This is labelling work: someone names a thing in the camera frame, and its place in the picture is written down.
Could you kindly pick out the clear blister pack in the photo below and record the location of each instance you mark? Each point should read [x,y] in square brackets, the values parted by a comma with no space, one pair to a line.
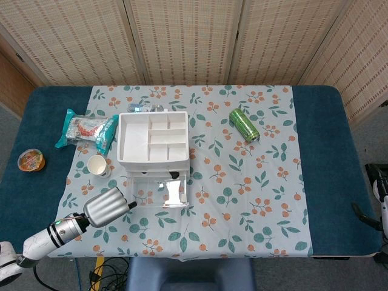
[145,107]

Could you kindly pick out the woven folding screen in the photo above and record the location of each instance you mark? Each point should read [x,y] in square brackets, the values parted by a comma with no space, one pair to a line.
[188,39]

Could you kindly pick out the orange jelly cup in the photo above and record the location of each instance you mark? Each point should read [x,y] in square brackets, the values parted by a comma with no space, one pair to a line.
[31,160]

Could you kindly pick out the teal snack bag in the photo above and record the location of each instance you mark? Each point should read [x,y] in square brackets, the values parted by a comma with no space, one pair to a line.
[88,130]

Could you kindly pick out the brown wooden door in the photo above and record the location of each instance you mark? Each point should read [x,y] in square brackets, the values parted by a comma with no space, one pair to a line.
[12,85]

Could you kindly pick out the dark heart-shaped stone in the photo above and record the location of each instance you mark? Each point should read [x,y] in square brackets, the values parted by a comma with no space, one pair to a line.
[174,175]

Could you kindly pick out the table with blue cover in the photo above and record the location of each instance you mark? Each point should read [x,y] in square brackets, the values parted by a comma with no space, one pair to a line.
[327,151]

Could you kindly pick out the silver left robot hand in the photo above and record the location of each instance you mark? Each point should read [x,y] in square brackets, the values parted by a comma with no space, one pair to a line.
[104,207]

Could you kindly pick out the fruit and leaf print tablecloth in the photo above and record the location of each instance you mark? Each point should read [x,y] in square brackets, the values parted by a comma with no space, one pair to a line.
[230,197]

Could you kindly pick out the white plastic drawer organizer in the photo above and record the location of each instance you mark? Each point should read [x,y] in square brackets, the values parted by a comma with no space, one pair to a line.
[136,139]

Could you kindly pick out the white flower print paper cup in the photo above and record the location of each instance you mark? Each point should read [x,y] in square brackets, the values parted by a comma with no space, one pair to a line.
[98,166]

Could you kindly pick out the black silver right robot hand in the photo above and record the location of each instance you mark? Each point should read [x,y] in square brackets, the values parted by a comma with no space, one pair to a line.
[380,188]

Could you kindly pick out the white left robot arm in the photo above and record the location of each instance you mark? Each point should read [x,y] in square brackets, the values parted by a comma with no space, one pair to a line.
[51,238]

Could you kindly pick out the clear plastic drawer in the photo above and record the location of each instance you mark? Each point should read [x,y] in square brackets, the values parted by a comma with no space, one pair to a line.
[175,192]
[157,175]

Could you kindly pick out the blue padded chair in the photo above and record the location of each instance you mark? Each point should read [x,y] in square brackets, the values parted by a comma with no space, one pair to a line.
[191,276]

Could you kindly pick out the green energy drink can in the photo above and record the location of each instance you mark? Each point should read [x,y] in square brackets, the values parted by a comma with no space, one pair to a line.
[244,124]

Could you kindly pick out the yellow floor tape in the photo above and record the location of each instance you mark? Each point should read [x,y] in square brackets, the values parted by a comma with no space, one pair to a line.
[97,272]

